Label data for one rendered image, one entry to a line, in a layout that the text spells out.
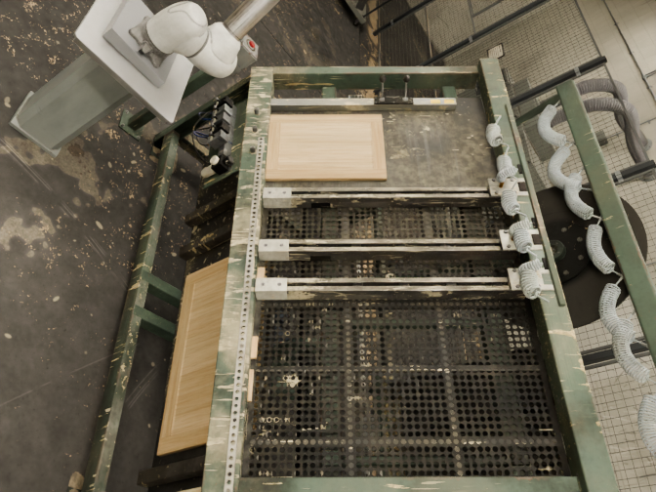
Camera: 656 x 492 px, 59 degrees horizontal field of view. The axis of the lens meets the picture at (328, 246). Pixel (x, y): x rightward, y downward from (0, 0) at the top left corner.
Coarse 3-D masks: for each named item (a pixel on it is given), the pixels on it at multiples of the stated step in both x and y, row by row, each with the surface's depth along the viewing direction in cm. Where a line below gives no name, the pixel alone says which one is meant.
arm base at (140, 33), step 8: (144, 24) 239; (136, 32) 238; (144, 32) 238; (136, 40) 239; (144, 40) 239; (144, 48) 237; (152, 48) 240; (152, 56) 243; (160, 56) 245; (152, 64) 244
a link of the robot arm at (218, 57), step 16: (256, 0) 244; (272, 0) 245; (240, 16) 246; (256, 16) 247; (208, 32) 246; (224, 32) 246; (240, 32) 249; (208, 48) 246; (224, 48) 248; (208, 64) 251; (224, 64) 254
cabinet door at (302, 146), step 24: (288, 120) 292; (312, 120) 292; (336, 120) 291; (360, 120) 291; (288, 144) 282; (312, 144) 282; (336, 144) 282; (360, 144) 282; (288, 168) 273; (312, 168) 273; (336, 168) 273; (360, 168) 273; (384, 168) 272
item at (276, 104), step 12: (276, 108) 297; (288, 108) 297; (300, 108) 297; (312, 108) 297; (324, 108) 297; (336, 108) 297; (348, 108) 297; (360, 108) 297; (372, 108) 297; (384, 108) 297; (396, 108) 297; (408, 108) 298; (420, 108) 298; (432, 108) 298; (444, 108) 298
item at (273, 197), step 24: (264, 192) 256; (288, 192) 256; (312, 192) 257; (336, 192) 258; (360, 192) 258; (384, 192) 258; (408, 192) 258; (432, 192) 257; (456, 192) 258; (480, 192) 257
